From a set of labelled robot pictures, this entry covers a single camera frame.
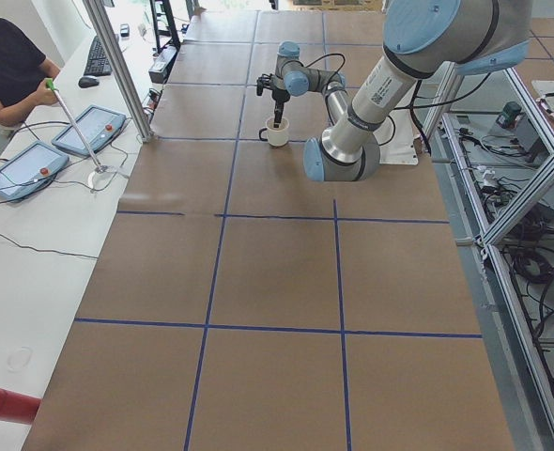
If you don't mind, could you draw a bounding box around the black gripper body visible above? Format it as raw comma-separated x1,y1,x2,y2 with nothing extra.
271,86,290,109

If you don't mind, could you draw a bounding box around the white smiley face mug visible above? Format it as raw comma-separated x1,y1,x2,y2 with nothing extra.
258,117,289,148

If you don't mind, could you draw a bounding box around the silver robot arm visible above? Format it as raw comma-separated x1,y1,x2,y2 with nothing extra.
257,1,532,181

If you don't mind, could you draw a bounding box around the person's hand on rod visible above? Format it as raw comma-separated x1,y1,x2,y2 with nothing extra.
35,86,57,105

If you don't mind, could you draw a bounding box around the black box with label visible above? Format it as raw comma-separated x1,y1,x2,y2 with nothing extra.
148,45,178,84

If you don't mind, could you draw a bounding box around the far blue teach pendant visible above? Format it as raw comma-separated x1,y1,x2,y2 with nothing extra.
52,105,127,156

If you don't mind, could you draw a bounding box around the blue teach pendant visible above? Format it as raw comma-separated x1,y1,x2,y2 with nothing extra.
52,105,127,156
0,141,69,202

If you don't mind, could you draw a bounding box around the black computer keyboard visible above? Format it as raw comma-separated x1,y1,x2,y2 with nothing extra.
83,37,112,77

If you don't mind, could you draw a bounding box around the black computer mouse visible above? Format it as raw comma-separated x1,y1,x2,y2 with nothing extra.
78,75,100,88

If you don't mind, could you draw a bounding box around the green tipped metal rod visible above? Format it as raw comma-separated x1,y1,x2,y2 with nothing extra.
45,78,110,174

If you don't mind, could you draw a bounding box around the near blue teach pendant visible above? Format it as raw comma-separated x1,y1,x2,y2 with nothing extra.
0,141,69,202

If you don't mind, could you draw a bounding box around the person in black shirt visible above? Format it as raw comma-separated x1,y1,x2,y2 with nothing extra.
0,18,60,128

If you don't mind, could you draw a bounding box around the red fire extinguisher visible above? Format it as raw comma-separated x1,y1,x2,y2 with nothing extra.
0,388,41,425

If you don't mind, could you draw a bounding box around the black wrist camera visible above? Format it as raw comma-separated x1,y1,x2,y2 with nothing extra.
256,74,274,97

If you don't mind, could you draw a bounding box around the aluminium frame post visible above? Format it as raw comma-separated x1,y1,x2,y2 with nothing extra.
83,0,153,143

